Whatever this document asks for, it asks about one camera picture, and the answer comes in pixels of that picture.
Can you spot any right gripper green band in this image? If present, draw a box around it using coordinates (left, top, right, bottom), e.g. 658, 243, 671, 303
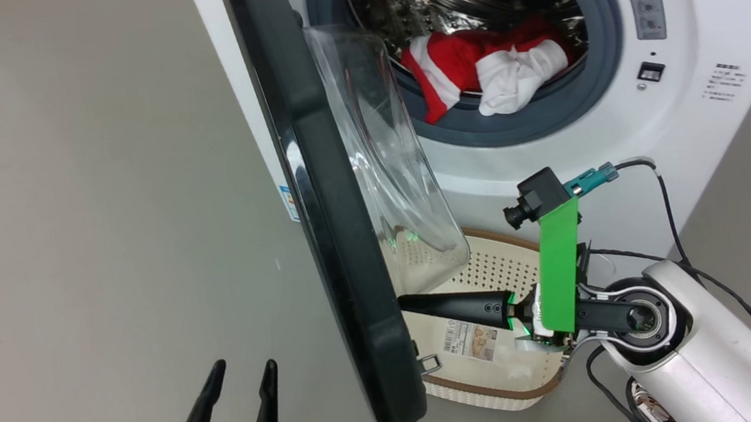
390, 192, 637, 367

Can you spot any red garment white stripe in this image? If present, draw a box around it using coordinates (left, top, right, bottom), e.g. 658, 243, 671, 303
398, 26, 499, 127

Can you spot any barcode sticker in basket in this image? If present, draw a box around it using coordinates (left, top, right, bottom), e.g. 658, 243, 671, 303
440, 316, 501, 367

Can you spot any cream perforated laundry basket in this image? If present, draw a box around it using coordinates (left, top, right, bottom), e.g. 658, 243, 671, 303
378, 218, 574, 422

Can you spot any black door lock slot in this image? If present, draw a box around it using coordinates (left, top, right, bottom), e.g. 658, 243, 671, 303
636, 60, 667, 84

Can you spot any grey rubber door gasket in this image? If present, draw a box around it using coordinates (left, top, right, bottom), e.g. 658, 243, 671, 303
306, 0, 634, 165

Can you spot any white front-load washing machine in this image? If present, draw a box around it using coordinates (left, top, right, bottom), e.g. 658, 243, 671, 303
188, 0, 751, 323

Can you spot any blue white energy label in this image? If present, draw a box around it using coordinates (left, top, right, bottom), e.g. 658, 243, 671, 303
278, 184, 301, 224

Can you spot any small printed text label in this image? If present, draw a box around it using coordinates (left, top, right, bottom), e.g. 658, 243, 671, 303
700, 60, 749, 104

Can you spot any grey warning label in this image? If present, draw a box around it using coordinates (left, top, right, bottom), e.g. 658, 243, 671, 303
624, 0, 668, 43

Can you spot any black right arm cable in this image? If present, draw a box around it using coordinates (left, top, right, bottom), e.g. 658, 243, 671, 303
583, 340, 652, 422

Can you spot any teal right camera connector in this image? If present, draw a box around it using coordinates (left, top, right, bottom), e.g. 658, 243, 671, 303
562, 161, 621, 198

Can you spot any black right camera cable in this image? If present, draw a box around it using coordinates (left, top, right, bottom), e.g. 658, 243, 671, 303
615, 146, 751, 401

